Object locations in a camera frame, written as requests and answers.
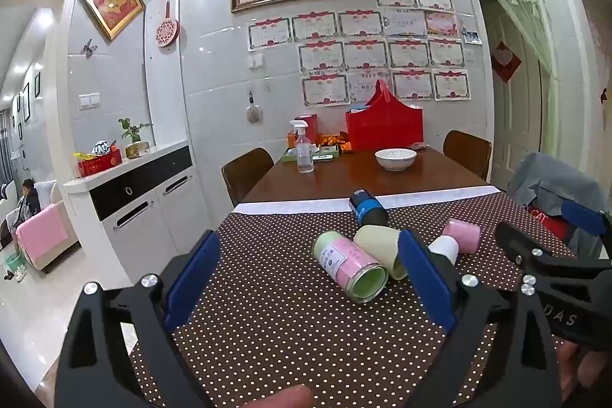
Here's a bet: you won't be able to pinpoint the clear spray bottle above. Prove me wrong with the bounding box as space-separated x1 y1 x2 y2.
288 120 316 174

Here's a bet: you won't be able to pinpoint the small wall photos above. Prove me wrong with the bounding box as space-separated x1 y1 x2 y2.
461 18 483 46

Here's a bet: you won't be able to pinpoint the white door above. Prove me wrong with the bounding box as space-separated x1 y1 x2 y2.
488 7 550 193

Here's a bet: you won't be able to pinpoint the red gift bag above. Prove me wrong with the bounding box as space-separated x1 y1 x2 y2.
345 79 425 152

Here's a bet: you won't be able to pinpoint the round red hanging ornament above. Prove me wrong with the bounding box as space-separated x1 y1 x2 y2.
154 0 180 48

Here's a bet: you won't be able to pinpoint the red heart door decoration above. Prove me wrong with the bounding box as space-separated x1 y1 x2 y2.
491 41 523 82

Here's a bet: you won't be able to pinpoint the green basin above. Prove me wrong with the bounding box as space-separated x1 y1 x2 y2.
5 252 27 275

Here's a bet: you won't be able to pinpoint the white bowl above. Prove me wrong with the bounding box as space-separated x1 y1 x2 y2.
374 147 418 172

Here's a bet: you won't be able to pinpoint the cream cup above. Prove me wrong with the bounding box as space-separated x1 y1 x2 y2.
353 224 409 281

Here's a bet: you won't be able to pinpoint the green flat box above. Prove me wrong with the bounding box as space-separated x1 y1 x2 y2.
281 145 341 163

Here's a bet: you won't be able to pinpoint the pink blanket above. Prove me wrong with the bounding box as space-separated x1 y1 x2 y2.
16 203 69 257

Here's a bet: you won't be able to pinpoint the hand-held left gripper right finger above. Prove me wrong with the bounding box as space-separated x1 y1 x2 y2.
382 228 561 408

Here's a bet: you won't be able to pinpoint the wooden dining table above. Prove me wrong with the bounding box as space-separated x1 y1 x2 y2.
241 146 500 204

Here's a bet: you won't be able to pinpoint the person's right hand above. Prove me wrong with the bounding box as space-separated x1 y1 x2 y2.
556 338 612 408

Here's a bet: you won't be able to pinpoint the group of wall certificates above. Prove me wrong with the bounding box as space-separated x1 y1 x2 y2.
247 0 472 107

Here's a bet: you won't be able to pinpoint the white hanging wall gadget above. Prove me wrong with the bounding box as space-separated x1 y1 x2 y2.
245 90 263 123

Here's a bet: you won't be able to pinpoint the potted green plant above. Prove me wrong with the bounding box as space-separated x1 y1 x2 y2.
118 117 154 159

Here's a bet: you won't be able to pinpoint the dark blue cup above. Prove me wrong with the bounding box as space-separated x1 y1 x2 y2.
348 188 389 228

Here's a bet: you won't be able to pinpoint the grey jacket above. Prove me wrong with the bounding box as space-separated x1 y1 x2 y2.
507 152 605 260

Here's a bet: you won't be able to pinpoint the orange snack packets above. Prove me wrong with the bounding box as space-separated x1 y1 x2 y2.
316 132 355 153

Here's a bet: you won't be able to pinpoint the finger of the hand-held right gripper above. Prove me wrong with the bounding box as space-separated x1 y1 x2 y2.
560 199 612 263
495 221 550 269

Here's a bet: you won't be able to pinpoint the brown polka dot tablecloth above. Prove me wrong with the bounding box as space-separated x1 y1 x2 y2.
129 190 579 408

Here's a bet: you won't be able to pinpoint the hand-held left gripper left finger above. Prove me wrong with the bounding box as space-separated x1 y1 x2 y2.
54 229 249 408

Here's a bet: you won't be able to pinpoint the light sofa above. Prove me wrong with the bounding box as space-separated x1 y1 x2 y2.
0 179 80 272

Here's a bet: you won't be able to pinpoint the pink green labelled cup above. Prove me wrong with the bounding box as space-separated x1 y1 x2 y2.
312 230 389 304

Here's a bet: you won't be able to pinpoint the red gift box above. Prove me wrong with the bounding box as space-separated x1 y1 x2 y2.
295 114 319 146

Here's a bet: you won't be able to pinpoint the red box with yellow trim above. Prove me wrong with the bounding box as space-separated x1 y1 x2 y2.
73 147 124 178

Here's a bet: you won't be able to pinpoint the red cloth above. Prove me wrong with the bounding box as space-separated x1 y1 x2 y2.
526 202 572 241

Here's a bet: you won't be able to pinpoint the white black sideboard cabinet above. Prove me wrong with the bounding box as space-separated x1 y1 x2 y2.
63 139 197 287

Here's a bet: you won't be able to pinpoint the brown wooden chair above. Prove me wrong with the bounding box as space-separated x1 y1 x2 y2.
221 147 275 208
443 130 493 182

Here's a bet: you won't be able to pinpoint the white cup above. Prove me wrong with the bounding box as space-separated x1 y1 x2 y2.
428 236 461 268

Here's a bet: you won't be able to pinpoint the person's left hand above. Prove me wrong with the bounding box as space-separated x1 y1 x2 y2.
241 384 314 408

